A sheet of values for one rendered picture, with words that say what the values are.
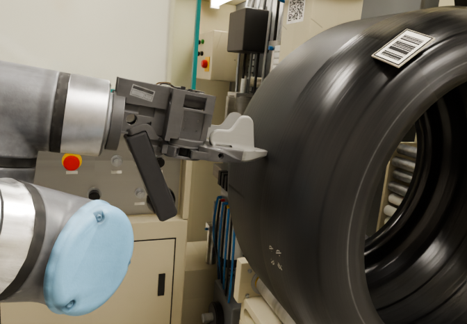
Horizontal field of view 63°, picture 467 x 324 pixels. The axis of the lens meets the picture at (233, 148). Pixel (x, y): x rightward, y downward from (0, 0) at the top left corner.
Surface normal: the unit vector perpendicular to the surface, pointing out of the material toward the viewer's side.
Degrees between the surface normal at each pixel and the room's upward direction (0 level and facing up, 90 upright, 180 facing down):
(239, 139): 91
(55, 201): 40
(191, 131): 90
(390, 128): 84
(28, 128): 109
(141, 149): 87
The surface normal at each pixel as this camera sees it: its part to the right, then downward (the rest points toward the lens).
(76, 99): 0.40, -0.29
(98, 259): 0.89, 0.14
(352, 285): 0.18, 0.26
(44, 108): 0.39, 0.01
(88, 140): 0.23, 0.64
